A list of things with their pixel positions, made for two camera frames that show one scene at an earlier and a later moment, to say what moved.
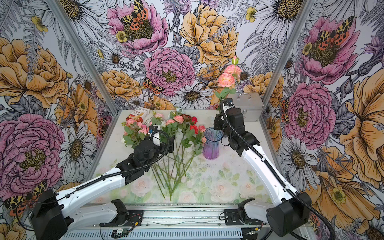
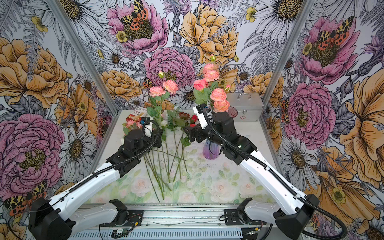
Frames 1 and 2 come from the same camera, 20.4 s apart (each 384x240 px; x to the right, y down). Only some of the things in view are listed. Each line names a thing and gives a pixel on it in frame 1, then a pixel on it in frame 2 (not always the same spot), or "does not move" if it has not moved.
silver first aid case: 251,104 does not move
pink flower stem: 201,129 → 218,96
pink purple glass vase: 211,150 does not move
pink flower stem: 175,128 → 158,94
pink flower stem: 156,120 → 201,90
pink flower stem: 228,79 → 211,73
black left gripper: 168,150 → 157,144
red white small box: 138,113 does not move
